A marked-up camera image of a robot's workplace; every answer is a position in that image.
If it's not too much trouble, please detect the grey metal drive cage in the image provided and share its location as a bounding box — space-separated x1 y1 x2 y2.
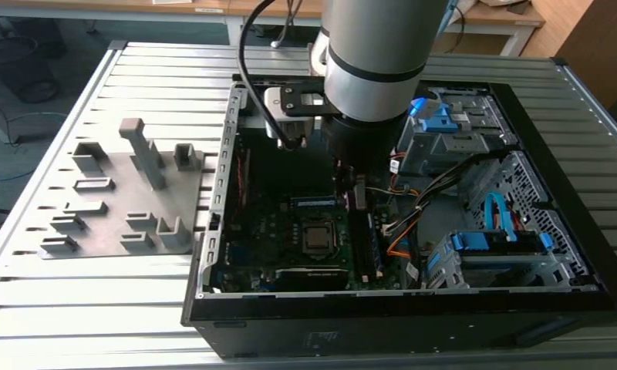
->
394 86 520 188

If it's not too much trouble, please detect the silver CPU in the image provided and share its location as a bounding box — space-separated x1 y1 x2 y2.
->
307 227 335 247

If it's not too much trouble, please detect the dark green motherboard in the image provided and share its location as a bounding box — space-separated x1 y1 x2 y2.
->
220 188 408 292

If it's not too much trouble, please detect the CPU socket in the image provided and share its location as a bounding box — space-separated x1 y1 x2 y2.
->
299 218 340 260

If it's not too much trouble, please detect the perforated metal cage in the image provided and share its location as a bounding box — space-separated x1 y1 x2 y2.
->
460 150 596 288

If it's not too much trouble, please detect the hard disk in blue carrier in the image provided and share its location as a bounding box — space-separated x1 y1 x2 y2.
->
450 229 556 257

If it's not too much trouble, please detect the black graphics card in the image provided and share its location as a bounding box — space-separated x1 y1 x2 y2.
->
275 267 351 292

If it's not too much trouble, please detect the grey metal disk bay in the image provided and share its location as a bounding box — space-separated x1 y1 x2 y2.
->
420 233 572 290

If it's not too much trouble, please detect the black PC case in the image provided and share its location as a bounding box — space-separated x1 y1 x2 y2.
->
180 72 617 362

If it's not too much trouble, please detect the grey plastic parts rack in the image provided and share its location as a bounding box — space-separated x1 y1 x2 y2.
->
39 117 223 259

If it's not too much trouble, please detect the wooden cabinet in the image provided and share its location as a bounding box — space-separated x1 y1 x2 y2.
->
519 0 617 111

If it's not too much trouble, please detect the black cable bundle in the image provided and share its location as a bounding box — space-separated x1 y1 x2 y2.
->
383 152 508 247

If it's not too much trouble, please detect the orange wire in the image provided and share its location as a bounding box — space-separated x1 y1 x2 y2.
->
388 234 423 259

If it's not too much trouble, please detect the blue data cable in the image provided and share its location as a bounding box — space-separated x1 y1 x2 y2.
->
483 192 519 242

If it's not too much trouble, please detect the black camera cable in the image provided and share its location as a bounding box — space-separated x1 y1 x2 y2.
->
236 0 303 152

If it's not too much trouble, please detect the hanging grey cable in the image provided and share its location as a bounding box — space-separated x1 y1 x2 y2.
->
270 0 306 49

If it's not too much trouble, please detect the pale floor cable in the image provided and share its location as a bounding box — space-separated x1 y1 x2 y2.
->
0 110 70 183

